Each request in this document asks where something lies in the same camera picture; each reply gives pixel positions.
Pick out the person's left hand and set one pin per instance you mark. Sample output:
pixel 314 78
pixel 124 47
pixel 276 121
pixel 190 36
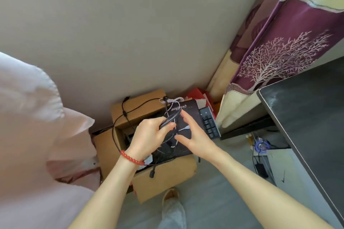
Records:
pixel 145 137

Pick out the person's right hand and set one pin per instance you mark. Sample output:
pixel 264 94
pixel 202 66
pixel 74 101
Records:
pixel 199 143

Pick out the person's right thumb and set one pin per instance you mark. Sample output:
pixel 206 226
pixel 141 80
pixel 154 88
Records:
pixel 182 138

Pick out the person's left thumb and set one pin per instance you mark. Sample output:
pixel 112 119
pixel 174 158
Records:
pixel 168 128

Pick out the person's right forearm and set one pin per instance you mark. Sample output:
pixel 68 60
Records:
pixel 263 191

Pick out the person's left forearm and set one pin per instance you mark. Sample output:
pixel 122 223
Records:
pixel 107 196

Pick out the black flat box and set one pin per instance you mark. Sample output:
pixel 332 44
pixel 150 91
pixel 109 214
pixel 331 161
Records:
pixel 192 113

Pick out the black keyboard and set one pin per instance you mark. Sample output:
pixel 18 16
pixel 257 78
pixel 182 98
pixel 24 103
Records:
pixel 211 125

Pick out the small cardboard box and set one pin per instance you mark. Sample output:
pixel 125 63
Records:
pixel 139 102

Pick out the large cardboard box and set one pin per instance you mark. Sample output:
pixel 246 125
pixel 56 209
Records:
pixel 166 175

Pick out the red paper bag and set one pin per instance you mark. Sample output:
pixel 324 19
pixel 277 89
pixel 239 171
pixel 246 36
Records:
pixel 197 94

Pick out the beige slipper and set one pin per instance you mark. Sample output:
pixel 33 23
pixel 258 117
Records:
pixel 171 195

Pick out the person's grey trouser leg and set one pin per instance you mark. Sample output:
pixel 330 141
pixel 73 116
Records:
pixel 173 216

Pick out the black power adapter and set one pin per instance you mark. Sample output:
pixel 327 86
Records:
pixel 262 170

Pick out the black desk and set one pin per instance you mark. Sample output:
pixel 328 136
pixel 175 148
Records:
pixel 311 108

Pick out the purple and cream curtain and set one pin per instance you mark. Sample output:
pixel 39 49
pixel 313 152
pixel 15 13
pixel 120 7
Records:
pixel 285 49

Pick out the pink bedding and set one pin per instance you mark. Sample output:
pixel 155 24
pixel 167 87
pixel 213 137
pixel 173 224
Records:
pixel 29 143

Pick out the black desk frame bar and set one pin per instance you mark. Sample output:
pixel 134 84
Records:
pixel 247 128

